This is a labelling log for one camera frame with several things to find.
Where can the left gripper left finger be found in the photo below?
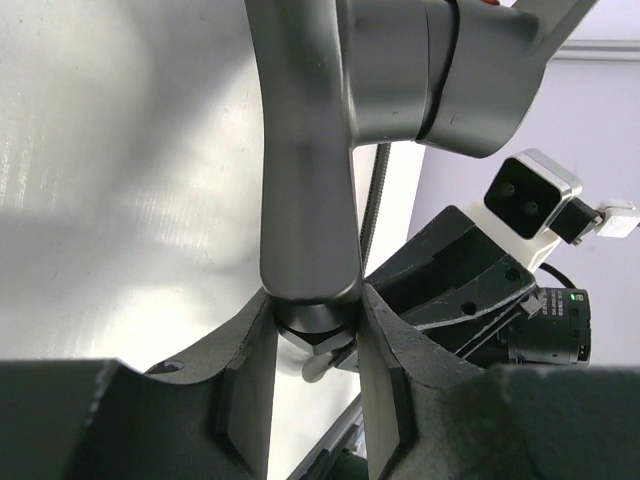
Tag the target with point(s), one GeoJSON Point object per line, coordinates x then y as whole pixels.
{"type": "Point", "coordinates": [204, 413]}

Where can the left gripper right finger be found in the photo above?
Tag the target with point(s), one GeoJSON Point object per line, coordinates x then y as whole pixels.
{"type": "Point", "coordinates": [428, 414]}

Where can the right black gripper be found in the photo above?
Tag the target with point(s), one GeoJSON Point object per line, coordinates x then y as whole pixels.
{"type": "Point", "coordinates": [451, 272]}

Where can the dark grey faucet mixer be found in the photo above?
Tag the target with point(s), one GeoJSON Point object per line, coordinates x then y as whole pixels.
{"type": "Point", "coordinates": [335, 75]}

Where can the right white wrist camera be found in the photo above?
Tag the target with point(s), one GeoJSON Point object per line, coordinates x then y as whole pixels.
{"type": "Point", "coordinates": [533, 204]}

